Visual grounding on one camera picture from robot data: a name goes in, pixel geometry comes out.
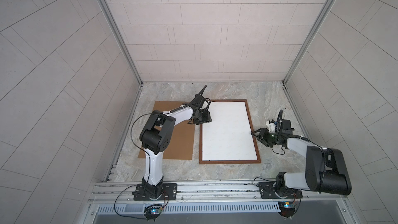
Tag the left corner aluminium post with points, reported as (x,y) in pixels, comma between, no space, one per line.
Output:
(118,37)

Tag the blue poster photo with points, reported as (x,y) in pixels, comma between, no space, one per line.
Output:
(227,130)

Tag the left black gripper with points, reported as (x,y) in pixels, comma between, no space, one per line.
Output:
(207,115)

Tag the controller circuit board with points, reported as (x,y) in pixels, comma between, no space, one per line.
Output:
(154,209)
(287,209)

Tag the brown wooden picture frame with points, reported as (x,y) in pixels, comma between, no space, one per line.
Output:
(230,162)

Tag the brown cardboard backing board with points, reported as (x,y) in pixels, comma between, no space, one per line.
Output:
(180,143)

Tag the left controller circuit board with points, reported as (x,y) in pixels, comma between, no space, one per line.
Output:
(154,209)

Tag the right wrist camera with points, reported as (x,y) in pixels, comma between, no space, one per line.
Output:
(271,126)

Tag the corner aluminium post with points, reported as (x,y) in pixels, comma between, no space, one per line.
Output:
(309,38)
(118,37)

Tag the right controller circuit board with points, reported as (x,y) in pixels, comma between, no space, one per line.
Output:
(287,209)

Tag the right corner aluminium post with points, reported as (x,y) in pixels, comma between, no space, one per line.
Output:
(309,38)

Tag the aluminium mounting rail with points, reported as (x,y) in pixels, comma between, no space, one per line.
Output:
(187,192)

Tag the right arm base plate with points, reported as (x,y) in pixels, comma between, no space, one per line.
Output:
(269,190)

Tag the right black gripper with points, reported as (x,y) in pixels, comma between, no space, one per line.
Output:
(263,134)

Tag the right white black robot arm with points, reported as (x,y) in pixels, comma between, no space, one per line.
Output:
(325,168)

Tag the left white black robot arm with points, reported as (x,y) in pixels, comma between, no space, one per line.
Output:
(153,171)

